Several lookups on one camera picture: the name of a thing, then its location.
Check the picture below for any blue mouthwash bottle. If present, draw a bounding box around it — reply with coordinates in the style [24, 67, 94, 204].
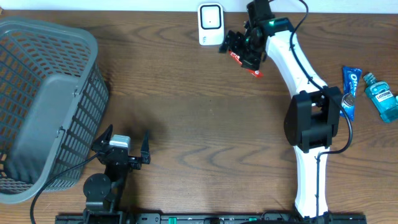
[363, 73, 397, 123]

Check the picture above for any red Nescafe stick packet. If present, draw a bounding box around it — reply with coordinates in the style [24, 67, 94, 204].
[228, 50, 264, 78]

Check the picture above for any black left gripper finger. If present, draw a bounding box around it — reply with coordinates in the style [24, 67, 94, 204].
[91, 124, 113, 151]
[141, 130, 150, 159]

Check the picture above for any blue Oreo cookie pack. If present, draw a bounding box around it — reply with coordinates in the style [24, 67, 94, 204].
[341, 67, 362, 121]

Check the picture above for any grey plastic shopping basket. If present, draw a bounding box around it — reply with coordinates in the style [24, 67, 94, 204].
[1, 17, 109, 204]

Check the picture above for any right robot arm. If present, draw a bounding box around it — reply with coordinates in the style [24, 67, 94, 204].
[219, 1, 341, 223]

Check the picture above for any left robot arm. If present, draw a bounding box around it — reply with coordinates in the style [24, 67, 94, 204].
[83, 125, 151, 223]

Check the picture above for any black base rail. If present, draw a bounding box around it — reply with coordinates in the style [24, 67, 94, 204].
[55, 212, 367, 224]

